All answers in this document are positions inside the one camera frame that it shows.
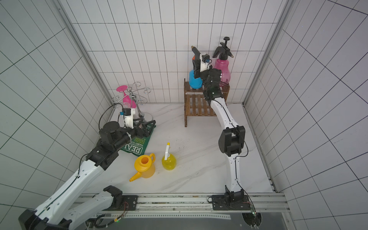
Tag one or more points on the wooden two-tier shelf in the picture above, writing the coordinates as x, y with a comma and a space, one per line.
195, 103

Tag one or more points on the yellow spray bottle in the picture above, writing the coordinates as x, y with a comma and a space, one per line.
168, 160

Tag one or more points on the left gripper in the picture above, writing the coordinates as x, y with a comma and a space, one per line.
146, 133

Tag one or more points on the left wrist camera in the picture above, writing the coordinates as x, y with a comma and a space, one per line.
126, 117

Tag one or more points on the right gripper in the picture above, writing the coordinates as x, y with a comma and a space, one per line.
197, 63

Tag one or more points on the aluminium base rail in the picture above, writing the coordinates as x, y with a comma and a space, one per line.
146, 204

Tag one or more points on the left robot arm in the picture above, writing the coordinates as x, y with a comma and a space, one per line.
56, 212

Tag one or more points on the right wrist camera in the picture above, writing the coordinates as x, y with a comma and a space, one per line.
205, 62

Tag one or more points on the yellow watering can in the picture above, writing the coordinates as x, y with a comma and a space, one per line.
144, 165

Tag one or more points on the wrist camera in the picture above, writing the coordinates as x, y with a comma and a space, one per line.
205, 62
126, 117

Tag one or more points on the chrome wine glass rack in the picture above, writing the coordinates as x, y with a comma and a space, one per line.
139, 99

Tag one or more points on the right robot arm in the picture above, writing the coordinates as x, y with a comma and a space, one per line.
231, 140

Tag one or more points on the blue spray bottle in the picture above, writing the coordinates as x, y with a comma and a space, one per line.
194, 83

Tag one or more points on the green snack bag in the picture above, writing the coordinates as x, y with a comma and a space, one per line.
130, 143

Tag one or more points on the pink pressure sprayer bottle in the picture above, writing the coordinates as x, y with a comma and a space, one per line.
222, 53

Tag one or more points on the pink wine glass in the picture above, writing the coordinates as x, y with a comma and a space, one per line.
128, 97

